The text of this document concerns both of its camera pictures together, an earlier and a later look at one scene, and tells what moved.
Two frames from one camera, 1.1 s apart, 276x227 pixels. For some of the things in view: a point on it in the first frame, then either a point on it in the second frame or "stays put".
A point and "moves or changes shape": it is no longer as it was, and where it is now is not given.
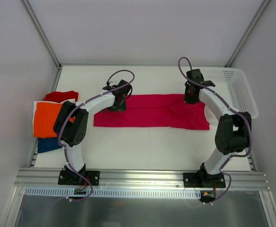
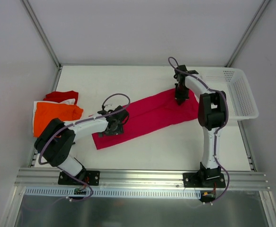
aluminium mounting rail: [46, 179] stays put
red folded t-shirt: [58, 96] stays put
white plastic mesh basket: [232, 85] stays put
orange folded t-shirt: [45, 115] stays put
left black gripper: [117, 107] → [110, 132]
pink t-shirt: [165, 111] moves or changes shape
